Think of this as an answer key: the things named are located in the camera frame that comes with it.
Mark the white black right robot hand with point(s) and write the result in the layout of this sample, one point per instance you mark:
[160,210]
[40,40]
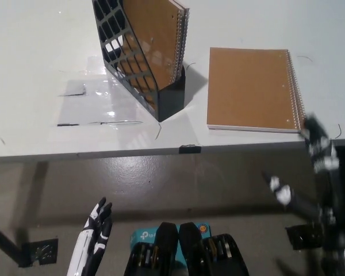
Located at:
[323,155]

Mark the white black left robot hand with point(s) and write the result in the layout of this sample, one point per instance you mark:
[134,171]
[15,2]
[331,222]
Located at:
[84,253]

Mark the brown spiral notebook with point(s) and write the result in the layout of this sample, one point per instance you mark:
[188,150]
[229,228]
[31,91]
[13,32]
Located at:
[158,43]
[247,86]

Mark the black lattice book holder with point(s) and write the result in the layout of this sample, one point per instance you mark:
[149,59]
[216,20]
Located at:
[171,103]

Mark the black floor tape patch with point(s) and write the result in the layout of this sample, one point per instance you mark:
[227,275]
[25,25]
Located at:
[303,237]
[43,251]

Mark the teal network device box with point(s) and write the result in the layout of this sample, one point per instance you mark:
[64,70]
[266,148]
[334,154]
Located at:
[143,234]

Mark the black table leg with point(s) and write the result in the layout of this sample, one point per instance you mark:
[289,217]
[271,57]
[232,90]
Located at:
[5,240]

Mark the black tape strip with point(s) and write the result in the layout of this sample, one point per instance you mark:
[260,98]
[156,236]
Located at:
[190,149]

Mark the clear plastic tape sheet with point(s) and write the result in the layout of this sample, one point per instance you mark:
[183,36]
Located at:
[100,103]

